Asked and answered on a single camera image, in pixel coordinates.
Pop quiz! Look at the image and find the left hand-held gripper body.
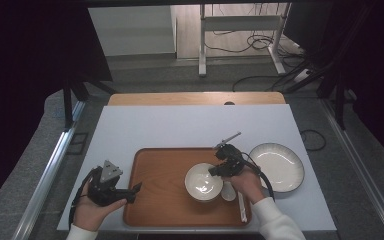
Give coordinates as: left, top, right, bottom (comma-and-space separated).
86, 159, 137, 207

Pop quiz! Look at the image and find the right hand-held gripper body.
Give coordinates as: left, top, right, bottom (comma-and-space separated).
212, 131, 247, 177

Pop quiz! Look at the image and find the white bowl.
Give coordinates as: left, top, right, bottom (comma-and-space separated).
183, 162, 225, 203

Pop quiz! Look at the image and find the brown wooden tray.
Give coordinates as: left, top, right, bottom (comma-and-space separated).
122, 146, 253, 229

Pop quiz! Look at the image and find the white spoon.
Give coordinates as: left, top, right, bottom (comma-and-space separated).
220, 180, 238, 203

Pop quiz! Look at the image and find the white plate with dark rim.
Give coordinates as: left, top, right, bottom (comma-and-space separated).
247, 142, 306, 194

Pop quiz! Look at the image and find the person's right hand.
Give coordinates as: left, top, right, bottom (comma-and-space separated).
224, 165, 267, 205

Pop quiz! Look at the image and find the person's left hand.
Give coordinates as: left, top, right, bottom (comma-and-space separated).
72, 183, 128, 233

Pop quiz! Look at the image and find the white table cover sheet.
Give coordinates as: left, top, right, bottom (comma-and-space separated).
56, 103, 337, 232

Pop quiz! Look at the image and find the black metal stand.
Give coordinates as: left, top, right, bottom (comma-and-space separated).
62, 73, 118, 132
315, 63, 358, 132

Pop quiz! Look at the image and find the white power strip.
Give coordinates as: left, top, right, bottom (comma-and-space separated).
293, 68, 312, 83

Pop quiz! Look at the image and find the black curtain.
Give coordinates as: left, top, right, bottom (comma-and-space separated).
0, 0, 113, 216
283, 0, 384, 169

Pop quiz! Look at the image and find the white panel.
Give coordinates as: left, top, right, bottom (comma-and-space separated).
87, 5, 177, 57

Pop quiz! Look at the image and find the right hand-held gripper black cable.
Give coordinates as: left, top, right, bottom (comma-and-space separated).
241, 152, 276, 202

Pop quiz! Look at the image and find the hand-held gripper black cable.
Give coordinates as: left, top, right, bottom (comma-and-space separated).
241, 152, 276, 202
67, 167, 96, 229

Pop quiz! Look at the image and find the left hand-held gripper black cable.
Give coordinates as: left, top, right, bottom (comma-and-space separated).
67, 167, 96, 229

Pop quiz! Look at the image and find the black square floor frame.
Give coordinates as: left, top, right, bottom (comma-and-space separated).
66, 132, 90, 156

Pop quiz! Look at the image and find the aluminium rail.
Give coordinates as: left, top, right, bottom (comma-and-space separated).
11, 99, 88, 240
321, 99, 384, 240

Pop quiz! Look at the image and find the long black floor cable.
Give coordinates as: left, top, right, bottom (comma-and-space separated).
231, 73, 283, 93

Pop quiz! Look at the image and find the looped black floor cable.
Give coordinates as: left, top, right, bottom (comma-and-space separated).
300, 128, 327, 152

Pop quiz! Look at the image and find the tangle of black floor cables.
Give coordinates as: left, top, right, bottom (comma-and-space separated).
203, 30, 306, 58

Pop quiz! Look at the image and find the white metal desk frame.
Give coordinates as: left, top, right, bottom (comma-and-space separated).
197, 2, 293, 78

